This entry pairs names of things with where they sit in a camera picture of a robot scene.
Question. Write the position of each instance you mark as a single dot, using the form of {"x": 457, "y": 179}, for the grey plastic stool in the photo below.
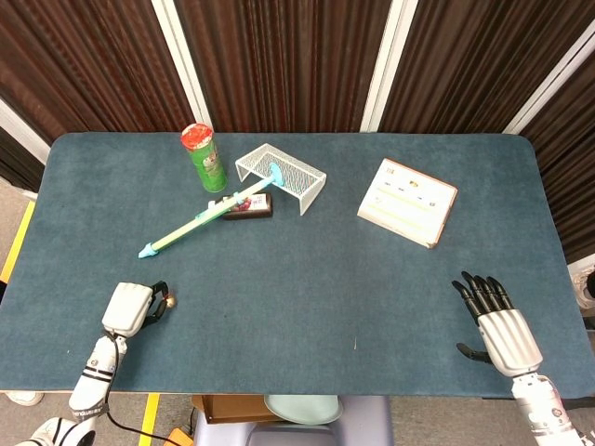
{"x": 362, "y": 418}

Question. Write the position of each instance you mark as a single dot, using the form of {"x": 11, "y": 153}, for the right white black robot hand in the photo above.
{"x": 506, "y": 337}

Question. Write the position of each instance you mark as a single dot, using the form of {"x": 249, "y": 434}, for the brown pleated screen panel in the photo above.
{"x": 279, "y": 60}
{"x": 14, "y": 162}
{"x": 572, "y": 162}
{"x": 93, "y": 60}
{"x": 465, "y": 60}

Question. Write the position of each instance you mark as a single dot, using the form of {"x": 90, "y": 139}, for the white flat cardboard box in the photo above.
{"x": 404, "y": 204}

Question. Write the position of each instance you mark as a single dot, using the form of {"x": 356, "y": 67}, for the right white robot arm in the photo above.
{"x": 544, "y": 409}

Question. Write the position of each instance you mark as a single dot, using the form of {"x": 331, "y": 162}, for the small dark snack box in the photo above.
{"x": 256, "y": 212}

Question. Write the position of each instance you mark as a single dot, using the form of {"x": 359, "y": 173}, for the brown cardboard box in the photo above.
{"x": 232, "y": 408}

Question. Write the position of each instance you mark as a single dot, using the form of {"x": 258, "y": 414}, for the long white-blue toy stick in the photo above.
{"x": 186, "y": 228}

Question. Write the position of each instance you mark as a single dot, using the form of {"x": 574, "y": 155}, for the green chip can red lid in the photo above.
{"x": 209, "y": 167}

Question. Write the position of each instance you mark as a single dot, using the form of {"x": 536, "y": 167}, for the pale teal round plate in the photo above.
{"x": 302, "y": 409}

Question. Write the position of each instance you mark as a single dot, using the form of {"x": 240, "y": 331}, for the orange flat object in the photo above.
{"x": 179, "y": 439}

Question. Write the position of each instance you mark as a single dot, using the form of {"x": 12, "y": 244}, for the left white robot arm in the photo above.
{"x": 95, "y": 371}

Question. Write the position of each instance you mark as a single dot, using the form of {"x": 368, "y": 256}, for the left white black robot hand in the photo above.
{"x": 128, "y": 309}

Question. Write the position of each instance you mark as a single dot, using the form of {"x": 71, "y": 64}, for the blue felt table mat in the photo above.
{"x": 297, "y": 288}

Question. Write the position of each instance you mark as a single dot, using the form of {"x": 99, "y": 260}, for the white screen frame post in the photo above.
{"x": 181, "y": 65}
{"x": 23, "y": 132}
{"x": 548, "y": 83}
{"x": 383, "y": 65}

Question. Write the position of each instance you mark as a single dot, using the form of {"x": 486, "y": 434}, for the white ornate furniture piece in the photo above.
{"x": 586, "y": 283}

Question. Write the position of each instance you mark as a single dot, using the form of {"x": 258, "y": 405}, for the white shoe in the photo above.
{"x": 23, "y": 398}

